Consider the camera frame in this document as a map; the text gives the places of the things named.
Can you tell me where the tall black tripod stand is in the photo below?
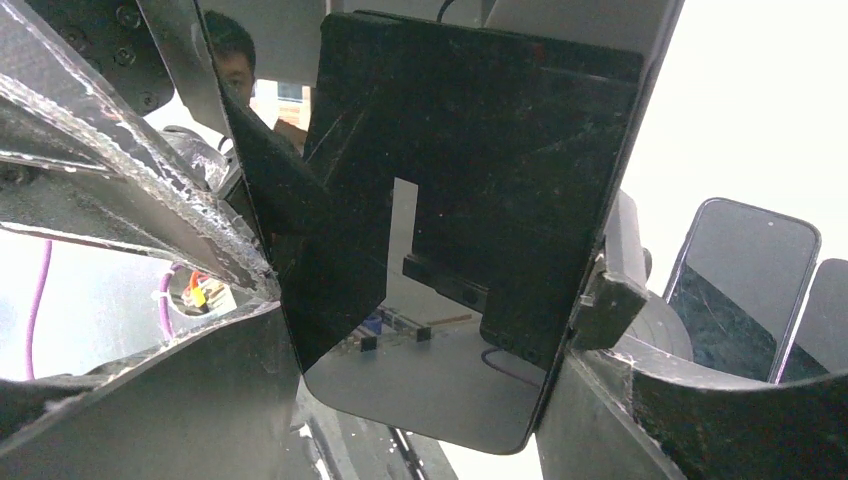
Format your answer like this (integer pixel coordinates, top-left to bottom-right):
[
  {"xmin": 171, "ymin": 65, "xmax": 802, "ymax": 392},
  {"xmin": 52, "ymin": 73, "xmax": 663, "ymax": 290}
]
[{"xmin": 569, "ymin": 192, "xmax": 693, "ymax": 361}]

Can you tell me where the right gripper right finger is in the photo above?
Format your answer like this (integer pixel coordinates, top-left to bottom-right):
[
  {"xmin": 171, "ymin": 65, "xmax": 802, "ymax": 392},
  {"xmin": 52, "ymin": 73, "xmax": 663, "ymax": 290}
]
[{"xmin": 536, "ymin": 337, "xmax": 847, "ymax": 479}]

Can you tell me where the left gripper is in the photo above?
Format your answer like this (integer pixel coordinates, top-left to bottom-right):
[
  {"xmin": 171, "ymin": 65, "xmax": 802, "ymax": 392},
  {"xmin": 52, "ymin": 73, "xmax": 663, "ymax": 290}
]
[{"xmin": 1, "ymin": 0, "xmax": 279, "ymax": 301}]

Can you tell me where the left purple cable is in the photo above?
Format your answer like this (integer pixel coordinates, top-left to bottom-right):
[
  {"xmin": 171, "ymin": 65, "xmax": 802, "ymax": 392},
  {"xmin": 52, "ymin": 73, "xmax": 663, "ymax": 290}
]
[{"xmin": 25, "ymin": 239, "xmax": 180, "ymax": 382}]

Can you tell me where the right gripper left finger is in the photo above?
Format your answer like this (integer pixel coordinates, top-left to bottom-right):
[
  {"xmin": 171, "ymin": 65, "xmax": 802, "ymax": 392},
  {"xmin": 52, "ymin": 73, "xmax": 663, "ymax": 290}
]
[{"xmin": 1, "ymin": 306, "xmax": 299, "ymax": 479}]

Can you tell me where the person in brown shirt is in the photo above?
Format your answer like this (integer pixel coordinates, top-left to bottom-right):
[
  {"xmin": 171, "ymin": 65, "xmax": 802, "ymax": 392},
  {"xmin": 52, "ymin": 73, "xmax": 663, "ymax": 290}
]
[{"xmin": 203, "ymin": 10, "xmax": 307, "ymax": 155}]

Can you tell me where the phone from wooden stand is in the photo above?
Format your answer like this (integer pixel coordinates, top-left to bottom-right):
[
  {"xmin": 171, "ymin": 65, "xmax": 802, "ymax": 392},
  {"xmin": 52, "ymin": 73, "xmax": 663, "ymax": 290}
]
[{"xmin": 780, "ymin": 259, "xmax": 847, "ymax": 383}]

